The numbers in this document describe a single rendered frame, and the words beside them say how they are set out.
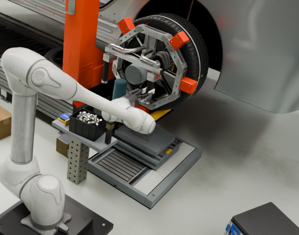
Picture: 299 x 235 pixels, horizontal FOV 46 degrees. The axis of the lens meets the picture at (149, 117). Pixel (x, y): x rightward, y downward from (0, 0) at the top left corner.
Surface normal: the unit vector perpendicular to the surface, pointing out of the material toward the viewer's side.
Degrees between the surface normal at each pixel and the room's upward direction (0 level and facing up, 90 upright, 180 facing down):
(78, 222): 3
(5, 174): 84
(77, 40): 90
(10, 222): 3
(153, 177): 0
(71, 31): 90
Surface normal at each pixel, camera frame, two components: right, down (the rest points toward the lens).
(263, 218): 0.18, -0.83
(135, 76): -0.54, 0.36
